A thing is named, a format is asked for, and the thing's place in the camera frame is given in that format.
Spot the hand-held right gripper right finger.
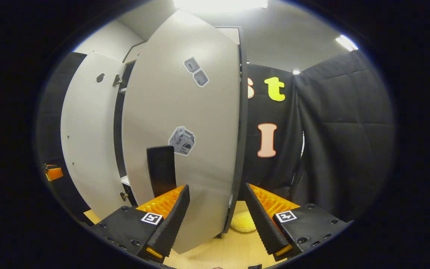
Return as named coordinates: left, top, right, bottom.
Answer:
left=245, top=183, right=352, bottom=262

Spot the yellow plush item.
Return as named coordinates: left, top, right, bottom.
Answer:
left=231, top=210, right=257, bottom=233

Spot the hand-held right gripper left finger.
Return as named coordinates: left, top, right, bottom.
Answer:
left=92, top=185, right=190, bottom=262

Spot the light wooden platform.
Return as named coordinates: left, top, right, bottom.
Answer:
left=84, top=200, right=286, bottom=269

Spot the grey shoe cabinet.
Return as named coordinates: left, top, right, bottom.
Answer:
left=113, top=26, right=249, bottom=239

